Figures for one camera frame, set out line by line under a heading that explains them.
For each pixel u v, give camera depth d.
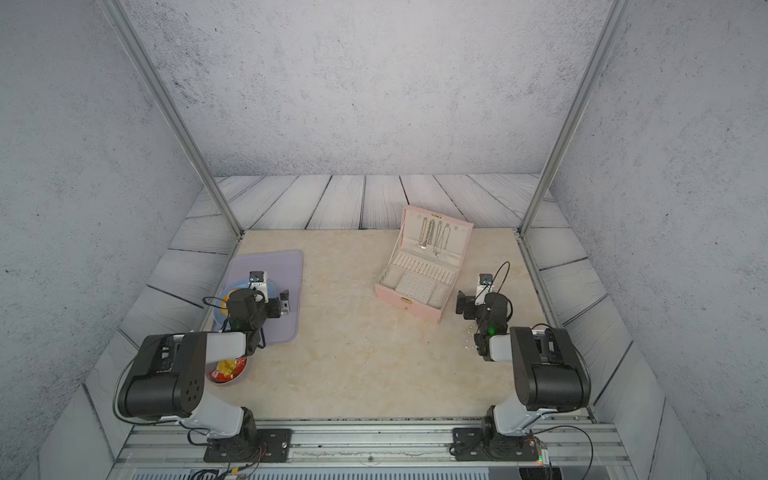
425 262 1.02
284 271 1.12
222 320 0.74
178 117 0.89
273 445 0.73
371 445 0.75
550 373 0.46
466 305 0.85
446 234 0.96
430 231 0.98
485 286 0.81
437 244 0.99
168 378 0.46
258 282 0.82
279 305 0.87
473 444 0.72
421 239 1.02
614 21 0.71
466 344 0.93
